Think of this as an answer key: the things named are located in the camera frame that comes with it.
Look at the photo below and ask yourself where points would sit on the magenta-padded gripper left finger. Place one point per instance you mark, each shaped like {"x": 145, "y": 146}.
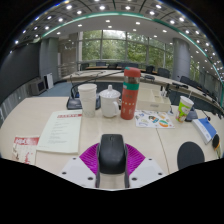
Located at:
{"x": 89, "y": 159}

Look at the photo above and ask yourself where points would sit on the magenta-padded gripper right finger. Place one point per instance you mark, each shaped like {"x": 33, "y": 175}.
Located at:
{"x": 135, "y": 160}

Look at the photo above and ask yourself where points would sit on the black computer mouse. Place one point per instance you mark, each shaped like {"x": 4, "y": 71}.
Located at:
{"x": 112, "y": 153}

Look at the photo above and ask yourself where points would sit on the black mouse pad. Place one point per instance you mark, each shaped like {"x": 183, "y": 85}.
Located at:
{"x": 190, "y": 155}

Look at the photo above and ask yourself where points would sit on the cream printed document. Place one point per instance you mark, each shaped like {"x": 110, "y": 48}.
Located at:
{"x": 61, "y": 131}

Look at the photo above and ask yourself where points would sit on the colourful sticker sheet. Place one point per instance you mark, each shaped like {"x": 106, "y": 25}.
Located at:
{"x": 153, "y": 119}

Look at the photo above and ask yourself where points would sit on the beige box tray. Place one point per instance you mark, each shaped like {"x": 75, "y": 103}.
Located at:
{"x": 153, "y": 104}

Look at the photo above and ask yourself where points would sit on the white paper cup stack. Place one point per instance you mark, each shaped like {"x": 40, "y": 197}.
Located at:
{"x": 88, "y": 100}

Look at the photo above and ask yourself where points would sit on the white lidded mug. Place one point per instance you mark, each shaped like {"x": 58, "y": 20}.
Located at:
{"x": 109, "y": 103}

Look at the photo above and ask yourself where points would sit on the red thermos bottle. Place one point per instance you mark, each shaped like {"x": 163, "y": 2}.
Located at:
{"x": 129, "y": 100}

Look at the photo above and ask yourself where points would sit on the red and white leaflet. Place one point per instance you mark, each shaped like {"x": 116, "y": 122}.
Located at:
{"x": 25, "y": 150}

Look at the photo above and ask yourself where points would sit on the green printed paper cup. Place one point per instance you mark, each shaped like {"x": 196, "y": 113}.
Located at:
{"x": 183, "y": 108}

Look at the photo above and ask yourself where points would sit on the blue and white book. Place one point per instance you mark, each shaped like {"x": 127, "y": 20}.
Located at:
{"x": 205, "y": 129}

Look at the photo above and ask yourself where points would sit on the black handheld microphone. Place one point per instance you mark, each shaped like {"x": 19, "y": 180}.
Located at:
{"x": 216, "y": 141}

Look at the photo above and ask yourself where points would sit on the white standing panel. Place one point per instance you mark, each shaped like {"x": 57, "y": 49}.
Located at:
{"x": 49, "y": 80}

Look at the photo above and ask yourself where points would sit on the grey box monitor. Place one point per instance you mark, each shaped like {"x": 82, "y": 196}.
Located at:
{"x": 37, "y": 87}

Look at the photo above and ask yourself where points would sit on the dark office chairs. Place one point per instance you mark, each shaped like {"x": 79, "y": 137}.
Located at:
{"x": 163, "y": 72}

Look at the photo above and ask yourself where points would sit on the ceiling lights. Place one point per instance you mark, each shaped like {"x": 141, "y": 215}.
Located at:
{"x": 102, "y": 7}

